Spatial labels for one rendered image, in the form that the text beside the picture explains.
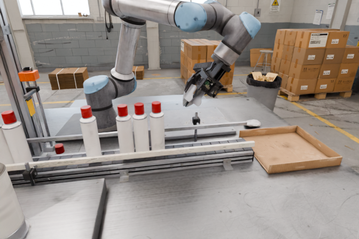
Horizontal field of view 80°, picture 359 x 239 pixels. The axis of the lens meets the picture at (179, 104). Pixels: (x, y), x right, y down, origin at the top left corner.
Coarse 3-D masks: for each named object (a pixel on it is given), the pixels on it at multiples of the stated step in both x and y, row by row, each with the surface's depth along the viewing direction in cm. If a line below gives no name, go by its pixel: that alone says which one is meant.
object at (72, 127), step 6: (78, 114) 122; (72, 120) 114; (78, 120) 114; (66, 126) 107; (72, 126) 107; (78, 126) 106; (114, 126) 104; (60, 132) 101; (66, 132) 101; (72, 132) 100; (78, 132) 100; (102, 138) 101; (108, 138) 101
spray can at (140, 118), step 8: (136, 104) 74; (136, 112) 73; (144, 112) 75; (136, 120) 73; (144, 120) 74; (136, 128) 75; (144, 128) 75; (136, 136) 76; (144, 136) 76; (136, 144) 78; (144, 144) 77
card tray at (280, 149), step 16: (272, 128) 103; (288, 128) 104; (256, 144) 96; (272, 144) 96; (288, 144) 96; (304, 144) 96; (320, 144) 91; (272, 160) 85; (288, 160) 85; (304, 160) 85; (320, 160) 80; (336, 160) 82
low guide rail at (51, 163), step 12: (228, 144) 81; (240, 144) 82; (252, 144) 83; (96, 156) 74; (108, 156) 74; (120, 156) 75; (132, 156) 76; (144, 156) 77; (12, 168) 70; (24, 168) 71
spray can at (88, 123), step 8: (88, 112) 71; (80, 120) 72; (88, 120) 71; (88, 128) 72; (96, 128) 74; (88, 136) 73; (96, 136) 74; (88, 144) 74; (96, 144) 75; (88, 152) 75; (96, 152) 76
